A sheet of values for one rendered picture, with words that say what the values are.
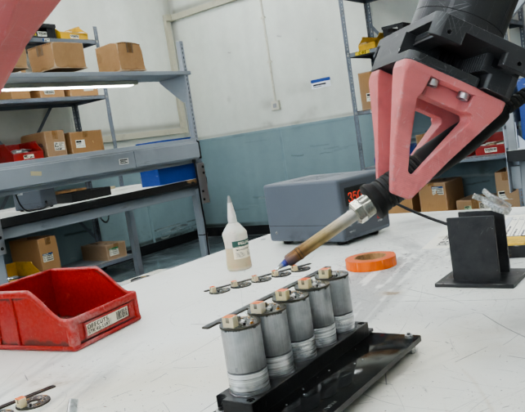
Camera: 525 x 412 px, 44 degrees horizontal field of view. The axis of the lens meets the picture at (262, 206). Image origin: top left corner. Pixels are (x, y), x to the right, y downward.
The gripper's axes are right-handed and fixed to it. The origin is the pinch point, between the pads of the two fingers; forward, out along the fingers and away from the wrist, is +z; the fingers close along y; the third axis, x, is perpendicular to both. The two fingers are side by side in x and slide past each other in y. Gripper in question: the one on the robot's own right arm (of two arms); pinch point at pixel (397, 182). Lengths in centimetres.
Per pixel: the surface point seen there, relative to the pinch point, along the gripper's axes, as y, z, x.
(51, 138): -474, 22, -93
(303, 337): -1.5, 11.5, -1.6
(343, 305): -5.5, 9.1, 1.5
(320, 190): -51, 0, 9
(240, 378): 2.4, 14.3, -5.5
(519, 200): -367, -54, 222
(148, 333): -23.0, 20.2, -9.4
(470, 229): -18.2, -0.2, 15.2
